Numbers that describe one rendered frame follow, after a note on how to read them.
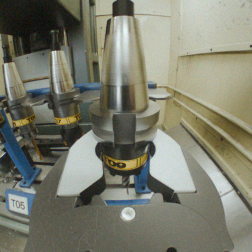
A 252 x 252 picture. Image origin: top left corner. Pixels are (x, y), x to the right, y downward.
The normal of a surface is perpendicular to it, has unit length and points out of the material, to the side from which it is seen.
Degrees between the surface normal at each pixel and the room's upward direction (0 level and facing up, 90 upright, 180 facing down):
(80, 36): 90
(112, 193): 0
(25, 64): 90
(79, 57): 90
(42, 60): 90
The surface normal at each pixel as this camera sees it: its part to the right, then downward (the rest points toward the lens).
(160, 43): 0.04, 0.45
